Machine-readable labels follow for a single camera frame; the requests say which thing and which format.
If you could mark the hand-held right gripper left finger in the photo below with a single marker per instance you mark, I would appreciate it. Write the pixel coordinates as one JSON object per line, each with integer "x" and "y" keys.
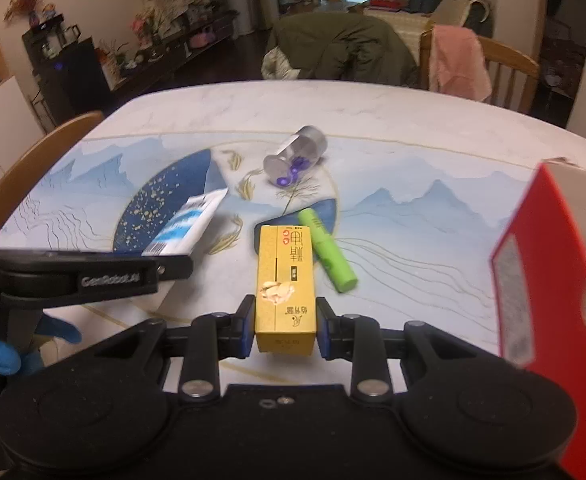
{"x": 247, "y": 327}

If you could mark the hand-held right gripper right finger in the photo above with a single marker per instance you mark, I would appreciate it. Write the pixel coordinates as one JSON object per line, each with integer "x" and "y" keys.
{"x": 323, "y": 329}

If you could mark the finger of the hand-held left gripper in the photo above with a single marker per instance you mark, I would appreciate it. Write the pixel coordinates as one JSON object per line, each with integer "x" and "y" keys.
{"x": 173, "y": 267}

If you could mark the yellow cardboard box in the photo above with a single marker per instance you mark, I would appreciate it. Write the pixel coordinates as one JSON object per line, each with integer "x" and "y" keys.
{"x": 285, "y": 285}

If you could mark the red and white cardboard box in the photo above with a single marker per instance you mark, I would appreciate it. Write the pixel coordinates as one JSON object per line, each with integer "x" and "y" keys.
{"x": 548, "y": 260}

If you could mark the person's left hand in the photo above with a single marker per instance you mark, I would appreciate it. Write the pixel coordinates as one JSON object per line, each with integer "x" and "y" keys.
{"x": 0, "y": 357}

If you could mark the white and blue toothpaste tube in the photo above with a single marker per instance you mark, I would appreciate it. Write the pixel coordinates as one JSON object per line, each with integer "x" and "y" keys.
{"x": 188, "y": 227}

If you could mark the green plastic tube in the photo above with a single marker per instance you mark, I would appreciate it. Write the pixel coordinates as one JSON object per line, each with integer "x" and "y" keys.
{"x": 329, "y": 252}

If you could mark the wooden chair with curved back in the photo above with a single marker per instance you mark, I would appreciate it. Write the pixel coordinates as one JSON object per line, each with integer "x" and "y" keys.
{"x": 28, "y": 170}

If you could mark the blue mountain print table mat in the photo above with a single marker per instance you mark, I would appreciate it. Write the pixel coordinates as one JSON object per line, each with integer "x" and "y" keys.
{"x": 398, "y": 240}

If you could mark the white cabinet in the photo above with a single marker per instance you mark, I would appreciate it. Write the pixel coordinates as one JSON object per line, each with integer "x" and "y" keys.
{"x": 3, "y": 125}

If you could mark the clear jar with purple beads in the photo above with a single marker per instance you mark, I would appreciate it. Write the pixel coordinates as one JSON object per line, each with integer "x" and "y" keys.
{"x": 298, "y": 152}

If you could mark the black cabinet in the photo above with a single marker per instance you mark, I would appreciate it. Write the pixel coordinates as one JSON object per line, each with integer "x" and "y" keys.
{"x": 68, "y": 75}

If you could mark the low dark media console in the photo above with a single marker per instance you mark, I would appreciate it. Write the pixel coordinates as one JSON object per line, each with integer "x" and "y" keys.
{"x": 173, "y": 45}

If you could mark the patterned light cloth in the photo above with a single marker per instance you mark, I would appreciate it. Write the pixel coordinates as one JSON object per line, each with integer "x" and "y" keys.
{"x": 279, "y": 65}

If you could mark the vase of dried flowers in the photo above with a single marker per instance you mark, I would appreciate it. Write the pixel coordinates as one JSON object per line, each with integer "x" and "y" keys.
{"x": 25, "y": 5}

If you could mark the olive green jacket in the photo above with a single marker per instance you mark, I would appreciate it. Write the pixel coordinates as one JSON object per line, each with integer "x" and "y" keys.
{"x": 348, "y": 47}

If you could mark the pink cloth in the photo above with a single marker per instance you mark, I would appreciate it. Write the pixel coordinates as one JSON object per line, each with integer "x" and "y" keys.
{"x": 460, "y": 62}

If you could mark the wooden dining chair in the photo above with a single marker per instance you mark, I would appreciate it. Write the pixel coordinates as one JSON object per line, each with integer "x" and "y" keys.
{"x": 510, "y": 77}

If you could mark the sofa with beige throw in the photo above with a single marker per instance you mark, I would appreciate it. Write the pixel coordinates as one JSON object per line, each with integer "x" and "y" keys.
{"x": 448, "y": 7}

